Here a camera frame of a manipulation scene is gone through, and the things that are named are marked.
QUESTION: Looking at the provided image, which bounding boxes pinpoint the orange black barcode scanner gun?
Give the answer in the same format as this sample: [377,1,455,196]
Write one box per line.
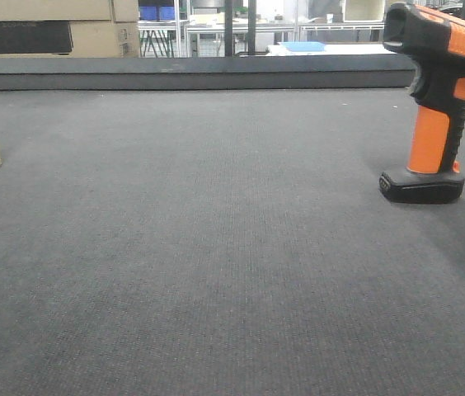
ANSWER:
[379,2,465,204]

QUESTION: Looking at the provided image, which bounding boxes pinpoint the blue plastic tray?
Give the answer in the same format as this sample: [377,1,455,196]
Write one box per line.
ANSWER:
[279,41,326,53]

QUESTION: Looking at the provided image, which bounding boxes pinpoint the white metal workbench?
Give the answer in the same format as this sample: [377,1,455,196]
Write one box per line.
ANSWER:
[138,18,386,58]

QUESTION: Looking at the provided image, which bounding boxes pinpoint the blue storage bins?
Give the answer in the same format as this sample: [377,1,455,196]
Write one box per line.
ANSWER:
[139,6,176,21]

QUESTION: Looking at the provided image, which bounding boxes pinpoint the large stacked cardboard boxes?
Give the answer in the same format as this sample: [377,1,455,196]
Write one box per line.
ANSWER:
[0,1,139,58]

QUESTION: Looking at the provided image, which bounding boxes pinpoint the black vertical post right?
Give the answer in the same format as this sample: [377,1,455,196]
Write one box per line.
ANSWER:
[247,0,256,56]

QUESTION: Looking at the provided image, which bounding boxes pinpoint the black vertical post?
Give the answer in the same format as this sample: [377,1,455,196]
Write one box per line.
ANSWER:
[247,0,256,56]
[223,0,233,57]

